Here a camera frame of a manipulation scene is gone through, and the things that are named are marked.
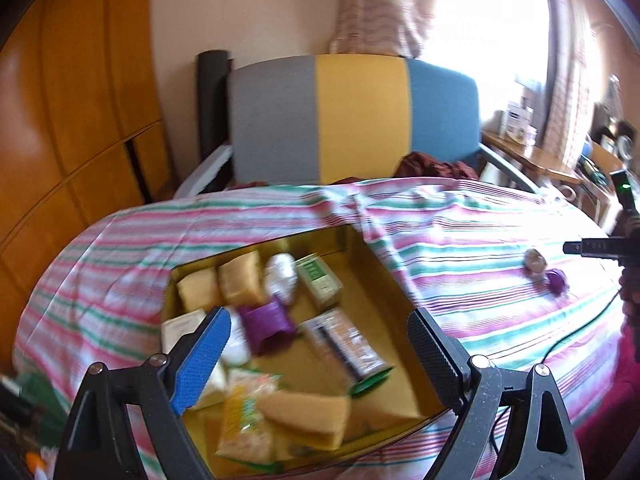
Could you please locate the small round beige object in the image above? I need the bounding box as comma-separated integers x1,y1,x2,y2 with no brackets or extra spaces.
523,249,547,281

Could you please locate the pink patterned curtain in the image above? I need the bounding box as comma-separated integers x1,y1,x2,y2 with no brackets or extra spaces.
330,0,441,58

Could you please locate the grey yellow blue chair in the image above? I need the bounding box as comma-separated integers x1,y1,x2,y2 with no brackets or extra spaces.
172,54,543,198

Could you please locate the cream carton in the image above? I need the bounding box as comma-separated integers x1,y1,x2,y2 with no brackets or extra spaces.
160,309,208,356

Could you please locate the purple roll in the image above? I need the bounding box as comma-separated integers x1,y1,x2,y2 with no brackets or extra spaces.
239,297,298,356
545,269,568,296

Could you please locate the wooden wardrobe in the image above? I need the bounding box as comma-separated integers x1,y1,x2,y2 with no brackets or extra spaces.
0,0,176,306

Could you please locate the white carton green label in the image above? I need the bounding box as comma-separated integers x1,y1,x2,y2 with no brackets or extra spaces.
294,254,345,311

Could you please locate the bright window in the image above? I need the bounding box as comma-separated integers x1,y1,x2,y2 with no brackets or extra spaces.
430,0,556,126

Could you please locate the striped pink green tablecloth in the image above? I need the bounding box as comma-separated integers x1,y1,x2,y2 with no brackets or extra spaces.
12,176,626,480

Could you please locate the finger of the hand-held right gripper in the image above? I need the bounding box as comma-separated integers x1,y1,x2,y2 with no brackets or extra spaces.
563,237,623,258

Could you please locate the wooden side table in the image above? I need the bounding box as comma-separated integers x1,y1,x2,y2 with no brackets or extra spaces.
480,130,583,186

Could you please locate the yellow sponge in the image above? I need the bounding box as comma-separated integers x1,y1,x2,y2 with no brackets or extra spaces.
217,251,266,306
176,268,221,313
260,392,351,448

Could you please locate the black cable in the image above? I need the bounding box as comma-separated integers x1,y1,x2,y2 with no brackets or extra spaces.
490,285,626,461

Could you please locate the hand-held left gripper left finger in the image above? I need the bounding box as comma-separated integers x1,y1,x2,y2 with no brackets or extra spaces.
59,305,232,480

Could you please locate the yellow green snack bag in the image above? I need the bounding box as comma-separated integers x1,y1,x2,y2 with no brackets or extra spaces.
215,367,286,463

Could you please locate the gold metal box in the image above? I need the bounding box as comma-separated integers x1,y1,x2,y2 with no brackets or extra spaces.
160,224,451,480

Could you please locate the person's red clothing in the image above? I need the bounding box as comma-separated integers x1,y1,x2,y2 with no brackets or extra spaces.
617,330,640,411

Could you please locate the dark red cloth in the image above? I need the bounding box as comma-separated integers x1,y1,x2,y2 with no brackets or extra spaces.
397,151,481,181

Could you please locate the striped beige curtain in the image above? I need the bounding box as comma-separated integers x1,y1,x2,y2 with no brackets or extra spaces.
537,0,601,171

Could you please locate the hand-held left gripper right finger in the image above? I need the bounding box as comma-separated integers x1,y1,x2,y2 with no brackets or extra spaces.
406,307,582,480

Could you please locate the striped snack bar packet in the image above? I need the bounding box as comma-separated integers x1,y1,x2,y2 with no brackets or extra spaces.
300,309,396,398

